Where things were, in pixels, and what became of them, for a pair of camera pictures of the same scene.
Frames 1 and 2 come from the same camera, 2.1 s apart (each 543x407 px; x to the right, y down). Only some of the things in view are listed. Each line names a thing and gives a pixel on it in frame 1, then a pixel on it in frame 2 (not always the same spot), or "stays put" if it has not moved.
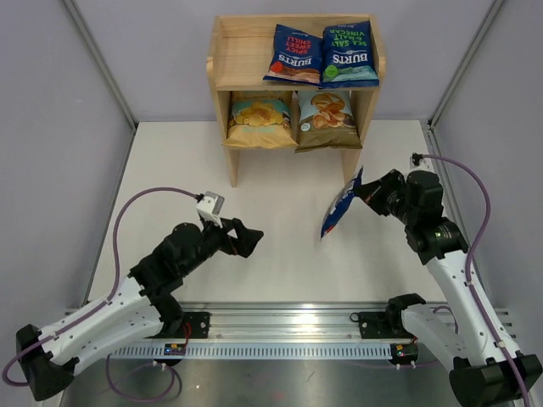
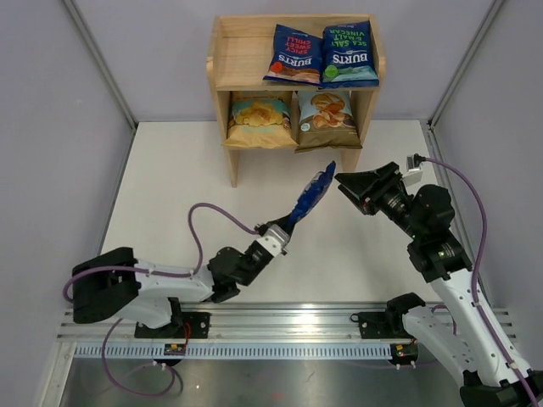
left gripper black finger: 246,239 to 282,223
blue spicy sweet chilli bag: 296,57 stays put
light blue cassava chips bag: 327,120 stays put
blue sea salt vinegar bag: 348,57 stays put
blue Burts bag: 340,203 to 313,192
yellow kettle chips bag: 262,124 stays put
